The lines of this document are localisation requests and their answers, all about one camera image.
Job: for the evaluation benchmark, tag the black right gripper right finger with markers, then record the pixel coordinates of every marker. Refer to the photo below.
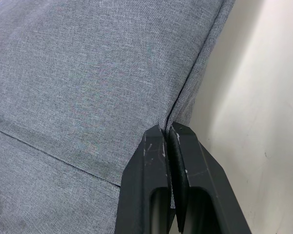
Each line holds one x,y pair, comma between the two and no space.
205,180

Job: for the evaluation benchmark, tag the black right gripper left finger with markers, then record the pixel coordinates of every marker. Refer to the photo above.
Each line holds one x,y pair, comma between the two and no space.
141,175

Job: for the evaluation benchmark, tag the grey fabric laptop bag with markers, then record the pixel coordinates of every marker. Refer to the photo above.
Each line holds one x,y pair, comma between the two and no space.
83,85

